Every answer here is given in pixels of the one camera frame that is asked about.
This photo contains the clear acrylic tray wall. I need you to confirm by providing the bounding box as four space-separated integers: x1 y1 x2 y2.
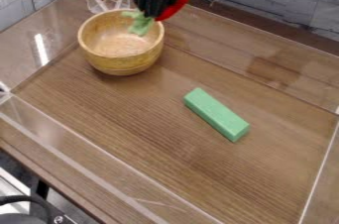
0 0 339 224

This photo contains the black metal table leg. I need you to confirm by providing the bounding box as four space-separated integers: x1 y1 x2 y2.
36 179 51 199

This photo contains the wooden bowl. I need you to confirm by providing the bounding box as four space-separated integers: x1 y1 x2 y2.
78 9 165 76

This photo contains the clear acrylic corner bracket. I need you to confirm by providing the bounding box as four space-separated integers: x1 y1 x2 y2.
86 0 133 14

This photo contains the green rectangular block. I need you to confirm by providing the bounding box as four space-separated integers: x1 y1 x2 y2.
183 88 251 142

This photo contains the red plush fruit green leaf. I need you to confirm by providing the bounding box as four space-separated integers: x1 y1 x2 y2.
122 0 190 37

